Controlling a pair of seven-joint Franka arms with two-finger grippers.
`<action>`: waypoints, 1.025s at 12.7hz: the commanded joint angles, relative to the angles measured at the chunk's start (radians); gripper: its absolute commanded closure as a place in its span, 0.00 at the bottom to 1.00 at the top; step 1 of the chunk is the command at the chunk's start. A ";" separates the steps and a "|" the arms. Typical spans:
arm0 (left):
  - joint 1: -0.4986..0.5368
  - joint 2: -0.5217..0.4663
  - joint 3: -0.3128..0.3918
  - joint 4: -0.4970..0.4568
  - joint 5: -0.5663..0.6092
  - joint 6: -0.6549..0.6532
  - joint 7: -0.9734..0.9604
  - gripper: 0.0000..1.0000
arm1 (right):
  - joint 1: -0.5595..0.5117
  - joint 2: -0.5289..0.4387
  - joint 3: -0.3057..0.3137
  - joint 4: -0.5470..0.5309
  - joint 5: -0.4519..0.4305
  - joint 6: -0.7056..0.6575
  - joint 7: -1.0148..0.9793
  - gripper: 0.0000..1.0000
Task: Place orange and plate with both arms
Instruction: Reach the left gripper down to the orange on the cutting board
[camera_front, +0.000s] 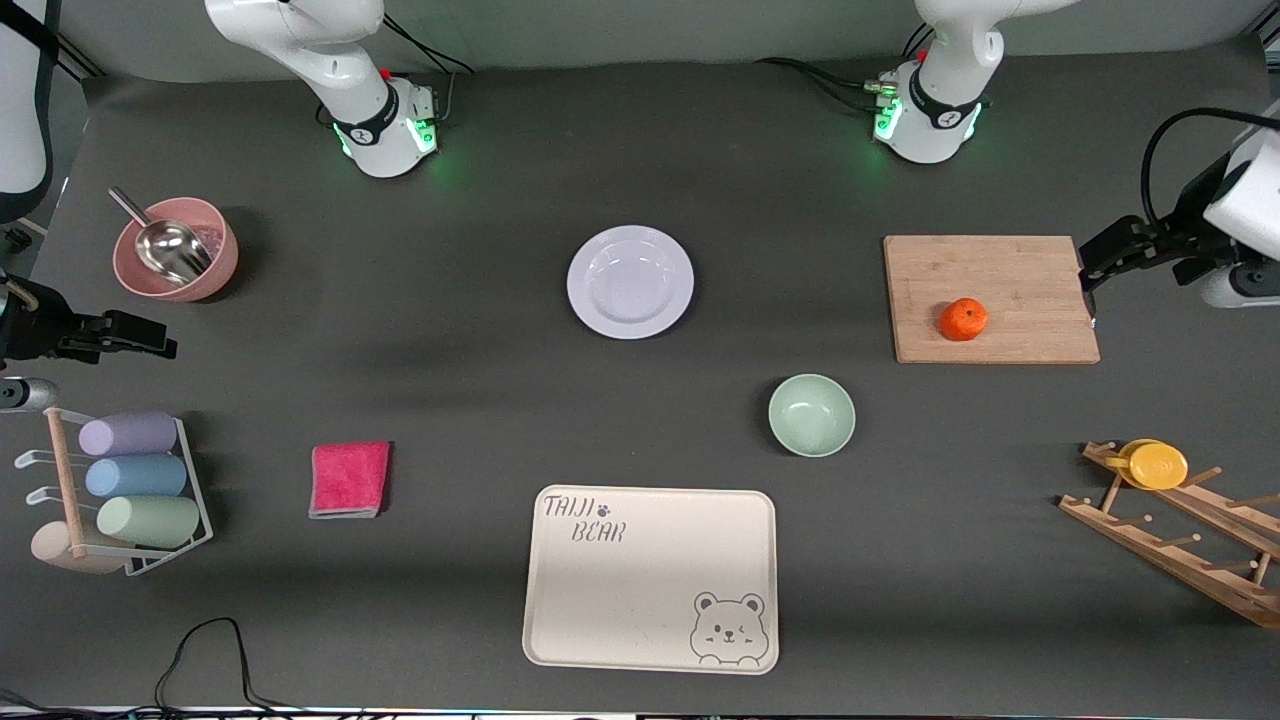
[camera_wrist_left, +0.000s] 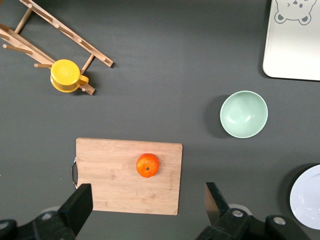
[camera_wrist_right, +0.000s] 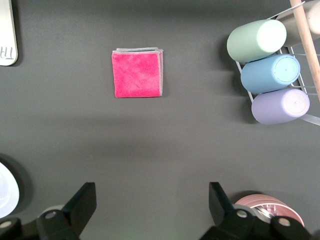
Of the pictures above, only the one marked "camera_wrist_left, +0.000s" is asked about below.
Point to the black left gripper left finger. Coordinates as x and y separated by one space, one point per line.
72 212

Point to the orange mandarin fruit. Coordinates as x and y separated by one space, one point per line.
147 165

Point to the cream tray with bear print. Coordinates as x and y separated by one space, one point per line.
292 50

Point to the light green bowl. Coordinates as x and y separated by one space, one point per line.
243 114

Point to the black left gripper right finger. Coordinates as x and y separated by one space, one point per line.
225 222

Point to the yellow cup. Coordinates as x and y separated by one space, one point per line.
65 73

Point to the wooden peg drying rack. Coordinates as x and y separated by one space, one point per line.
82 43

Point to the wooden cutting board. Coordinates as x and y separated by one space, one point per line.
120 180

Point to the white round plate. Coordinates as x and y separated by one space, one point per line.
308 197

